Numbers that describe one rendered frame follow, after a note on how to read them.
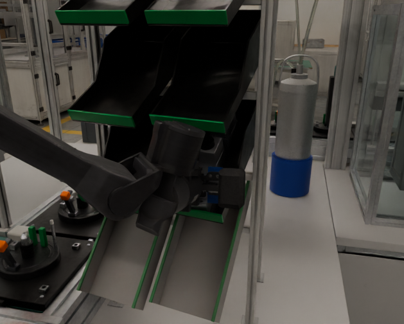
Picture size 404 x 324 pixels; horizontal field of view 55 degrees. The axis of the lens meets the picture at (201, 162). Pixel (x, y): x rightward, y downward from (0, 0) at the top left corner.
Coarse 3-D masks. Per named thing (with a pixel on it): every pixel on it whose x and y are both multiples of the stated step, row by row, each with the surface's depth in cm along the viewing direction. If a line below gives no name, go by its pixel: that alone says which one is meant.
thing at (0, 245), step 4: (0, 240) 82; (4, 240) 84; (8, 240) 84; (0, 244) 82; (4, 244) 82; (8, 244) 84; (0, 248) 81; (4, 248) 82; (0, 252) 83; (4, 252) 83; (8, 252) 84; (4, 256) 84; (8, 256) 84; (12, 256) 85; (8, 260) 85; (12, 260) 85; (8, 264) 86; (12, 264) 86
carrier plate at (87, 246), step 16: (64, 240) 101; (80, 240) 101; (64, 256) 95; (80, 256) 95; (64, 272) 89; (0, 288) 84; (16, 288) 84; (32, 288) 84; (16, 304) 81; (32, 304) 80; (48, 304) 80
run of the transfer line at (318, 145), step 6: (108, 126) 208; (270, 138) 189; (312, 138) 187; (318, 138) 187; (324, 138) 187; (270, 144) 190; (312, 144) 186; (318, 144) 185; (324, 144) 184; (270, 150) 191; (312, 150) 187; (318, 150) 186; (324, 150) 185; (348, 150) 183; (270, 156) 192; (318, 156) 187; (324, 156) 187; (348, 156) 184; (348, 162) 185
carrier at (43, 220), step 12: (60, 204) 114; (84, 204) 114; (48, 216) 114; (60, 216) 111; (72, 216) 110; (84, 216) 110; (96, 216) 111; (36, 228) 107; (48, 228) 107; (60, 228) 107; (72, 228) 107; (84, 228) 107; (96, 228) 107
